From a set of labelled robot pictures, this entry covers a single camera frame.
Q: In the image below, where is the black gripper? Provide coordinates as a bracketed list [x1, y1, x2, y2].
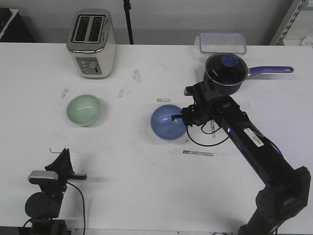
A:
[39, 148, 87, 196]
[171, 104, 222, 127]

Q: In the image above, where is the blue bowl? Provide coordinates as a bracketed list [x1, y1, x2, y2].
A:
[151, 104, 186, 140]

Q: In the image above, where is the green bowl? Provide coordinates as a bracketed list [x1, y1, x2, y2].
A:
[66, 94, 102, 127]

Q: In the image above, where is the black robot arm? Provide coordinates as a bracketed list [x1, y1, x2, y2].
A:
[172, 95, 311, 235]
[24, 148, 87, 235]

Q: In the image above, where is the glass pot lid blue knob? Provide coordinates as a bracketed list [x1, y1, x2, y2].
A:
[205, 53, 248, 86]

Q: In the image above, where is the clear plastic food container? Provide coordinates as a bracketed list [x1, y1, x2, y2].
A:
[194, 32, 246, 54]

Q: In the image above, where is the cream and chrome toaster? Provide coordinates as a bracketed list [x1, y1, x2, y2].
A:
[67, 8, 116, 79]

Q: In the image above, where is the black tripod pole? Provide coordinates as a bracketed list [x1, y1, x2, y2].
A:
[123, 0, 134, 45]

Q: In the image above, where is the white crumpled cloth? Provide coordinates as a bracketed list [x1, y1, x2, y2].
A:
[301, 35, 313, 47]

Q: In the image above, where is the grey metal shelf upright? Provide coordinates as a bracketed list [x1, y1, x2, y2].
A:
[269, 0, 313, 46]

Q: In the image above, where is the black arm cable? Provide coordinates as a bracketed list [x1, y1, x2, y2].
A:
[66, 181, 86, 233]
[186, 117, 247, 147]

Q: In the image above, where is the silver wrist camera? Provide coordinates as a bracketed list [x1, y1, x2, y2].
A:
[28, 170, 59, 183]
[184, 80, 221, 104]

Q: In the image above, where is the blue saucepan with handle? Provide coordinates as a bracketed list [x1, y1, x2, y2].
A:
[203, 53, 294, 95]

